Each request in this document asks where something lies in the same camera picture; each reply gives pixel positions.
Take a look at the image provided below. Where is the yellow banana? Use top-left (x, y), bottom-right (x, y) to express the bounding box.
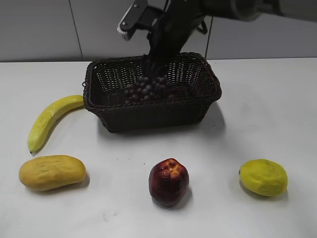
top-left (28, 95), bottom-right (84, 154)

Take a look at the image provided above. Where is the red apple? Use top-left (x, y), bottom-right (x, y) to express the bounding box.
top-left (149, 158), bottom-right (190, 207)

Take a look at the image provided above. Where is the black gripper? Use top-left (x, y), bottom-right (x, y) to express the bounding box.
top-left (116, 0), bottom-right (208, 77)

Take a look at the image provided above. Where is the dark red grape bunch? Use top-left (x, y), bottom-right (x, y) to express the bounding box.
top-left (123, 75), bottom-right (176, 104)

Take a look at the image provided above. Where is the black woven basket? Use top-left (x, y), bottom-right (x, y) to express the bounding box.
top-left (83, 53), bottom-right (222, 133)

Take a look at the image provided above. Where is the yellow lemon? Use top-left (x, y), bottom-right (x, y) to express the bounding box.
top-left (239, 159), bottom-right (288, 197)

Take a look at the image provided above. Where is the orange yellow mango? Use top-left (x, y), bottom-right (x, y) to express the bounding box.
top-left (19, 155), bottom-right (86, 191)

